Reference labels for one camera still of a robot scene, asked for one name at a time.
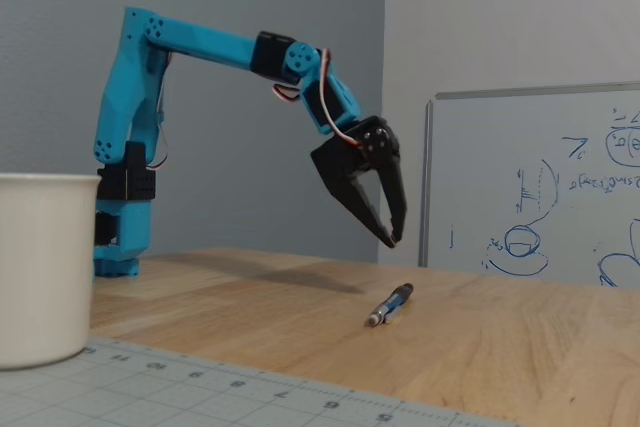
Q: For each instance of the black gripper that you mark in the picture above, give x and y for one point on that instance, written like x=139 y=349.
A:
x=336 y=161

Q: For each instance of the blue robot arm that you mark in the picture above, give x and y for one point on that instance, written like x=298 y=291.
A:
x=210 y=42

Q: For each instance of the blue and silver pen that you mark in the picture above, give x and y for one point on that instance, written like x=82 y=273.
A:
x=395 y=301

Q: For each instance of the whiteboard with blue drawings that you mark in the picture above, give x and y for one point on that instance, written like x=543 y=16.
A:
x=500 y=172

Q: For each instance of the grey cutting mat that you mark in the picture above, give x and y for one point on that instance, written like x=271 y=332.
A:
x=150 y=397

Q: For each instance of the white cup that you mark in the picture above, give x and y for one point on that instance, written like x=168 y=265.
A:
x=45 y=267

